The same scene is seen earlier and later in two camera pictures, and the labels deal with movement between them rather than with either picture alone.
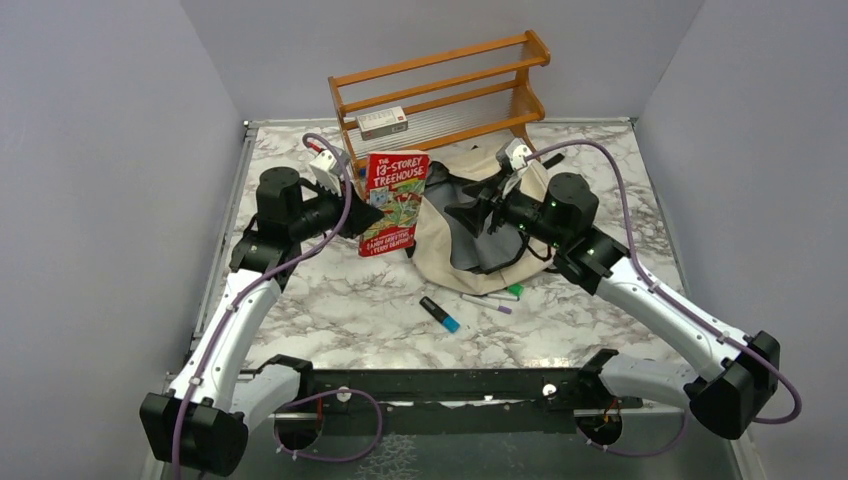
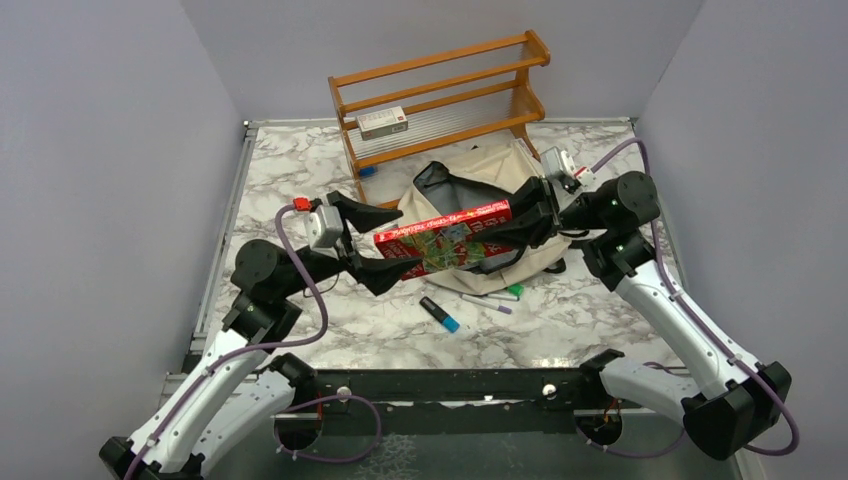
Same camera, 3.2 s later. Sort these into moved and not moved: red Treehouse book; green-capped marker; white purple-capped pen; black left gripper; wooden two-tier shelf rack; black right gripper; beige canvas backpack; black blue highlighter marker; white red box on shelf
Moved: red Treehouse book; black left gripper; black right gripper
Not moved: white red box on shelf; green-capped marker; black blue highlighter marker; white purple-capped pen; beige canvas backpack; wooden two-tier shelf rack
